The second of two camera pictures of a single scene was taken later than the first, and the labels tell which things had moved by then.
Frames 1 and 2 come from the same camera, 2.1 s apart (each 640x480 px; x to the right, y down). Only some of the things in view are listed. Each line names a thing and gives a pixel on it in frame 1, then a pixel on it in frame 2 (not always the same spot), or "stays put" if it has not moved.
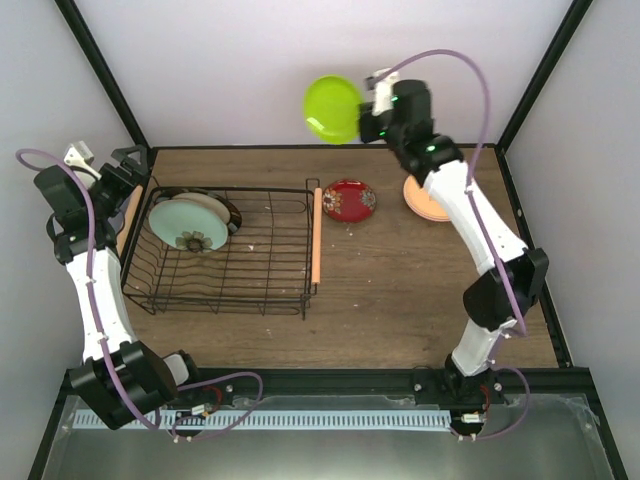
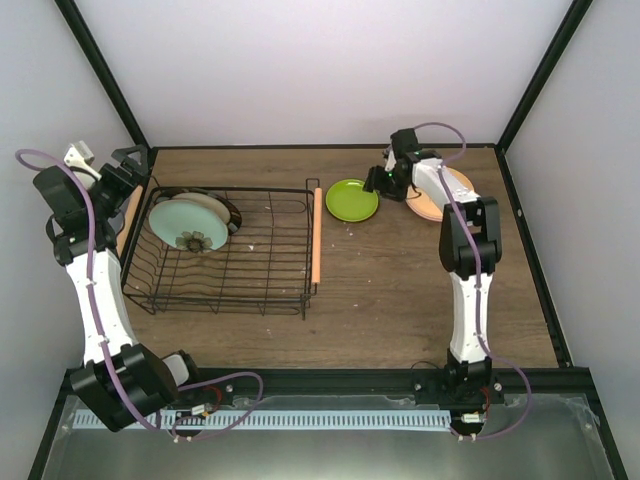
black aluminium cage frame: x=547 y=381 stays put
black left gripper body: x=118 y=195 stays put
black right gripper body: x=393 y=135 -> x=393 y=187
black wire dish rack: x=269 y=265 stays put
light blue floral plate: x=189 y=225 stays put
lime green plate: x=331 y=109 -> x=347 y=201
